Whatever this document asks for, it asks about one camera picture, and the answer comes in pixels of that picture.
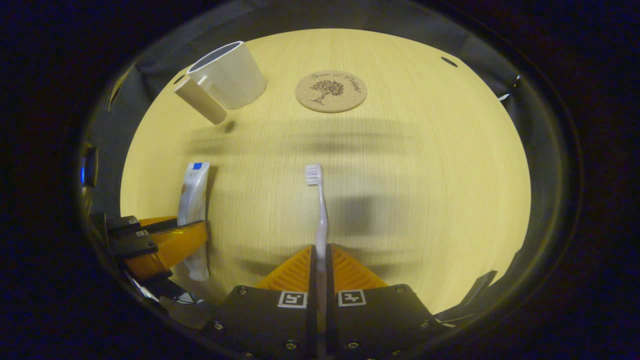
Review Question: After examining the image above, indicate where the white cup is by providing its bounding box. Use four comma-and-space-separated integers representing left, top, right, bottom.
173, 41, 268, 126

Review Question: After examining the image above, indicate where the round cork coaster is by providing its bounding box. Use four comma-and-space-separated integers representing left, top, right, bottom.
295, 70, 368, 114

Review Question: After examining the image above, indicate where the pale pink toothbrush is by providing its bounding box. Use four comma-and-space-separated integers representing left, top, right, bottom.
305, 164, 331, 351

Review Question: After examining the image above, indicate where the light wooden desktop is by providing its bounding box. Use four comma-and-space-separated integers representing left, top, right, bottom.
120, 28, 532, 316

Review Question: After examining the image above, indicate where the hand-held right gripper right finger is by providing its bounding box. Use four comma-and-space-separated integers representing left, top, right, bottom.
325, 243, 443, 360

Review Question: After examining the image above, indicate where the white toothpaste tube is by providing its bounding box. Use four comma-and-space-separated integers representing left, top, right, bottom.
177, 161, 211, 282

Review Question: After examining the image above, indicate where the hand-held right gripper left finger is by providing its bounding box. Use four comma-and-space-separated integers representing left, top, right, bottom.
201, 244, 320, 360

